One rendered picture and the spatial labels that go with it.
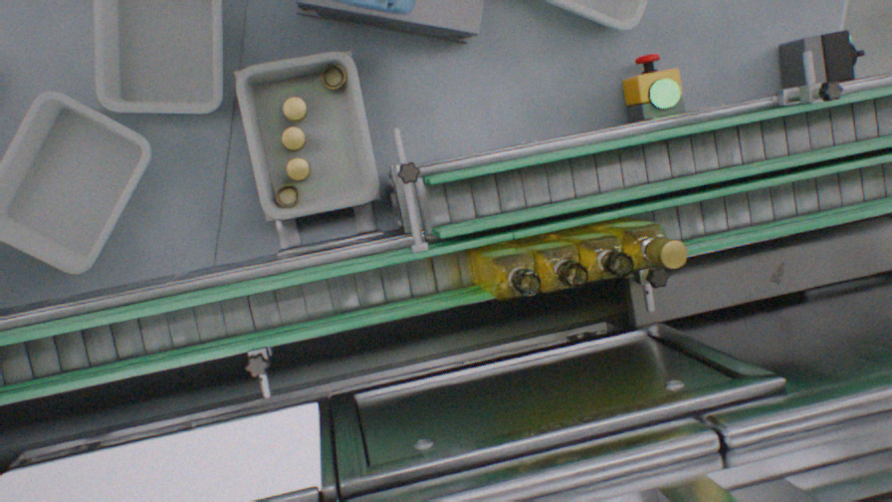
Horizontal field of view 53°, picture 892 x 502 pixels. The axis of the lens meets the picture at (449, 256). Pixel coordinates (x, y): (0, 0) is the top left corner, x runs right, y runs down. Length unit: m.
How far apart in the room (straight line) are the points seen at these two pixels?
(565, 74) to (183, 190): 0.63
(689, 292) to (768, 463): 0.58
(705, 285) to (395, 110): 0.55
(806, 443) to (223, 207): 0.90
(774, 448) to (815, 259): 0.65
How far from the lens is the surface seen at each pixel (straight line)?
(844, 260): 1.53
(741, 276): 1.44
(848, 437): 0.91
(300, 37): 1.42
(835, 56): 1.57
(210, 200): 1.41
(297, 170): 1.34
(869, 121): 1.54
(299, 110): 1.34
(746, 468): 0.86
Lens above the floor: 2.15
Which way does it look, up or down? 79 degrees down
